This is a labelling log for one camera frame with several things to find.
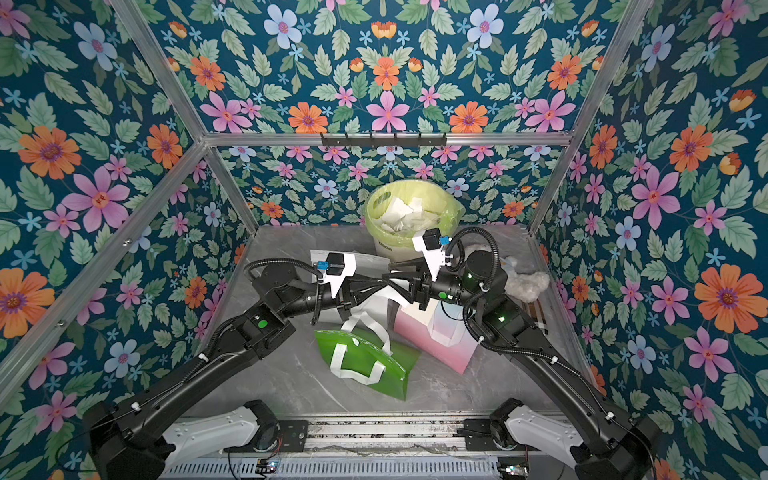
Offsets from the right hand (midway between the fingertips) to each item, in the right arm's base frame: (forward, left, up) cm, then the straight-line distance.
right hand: (396, 264), depth 59 cm
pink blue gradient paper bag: (-2, -11, -27) cm, 29 cm away
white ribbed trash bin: (+17, +2, -16) cm, 24 cm away
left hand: (-4, +2, -1) cm, 5 cm away
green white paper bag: (-11, +8, -19) cm, 23 cm away
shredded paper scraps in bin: (+34, 0, -19) cm, 39 cm away
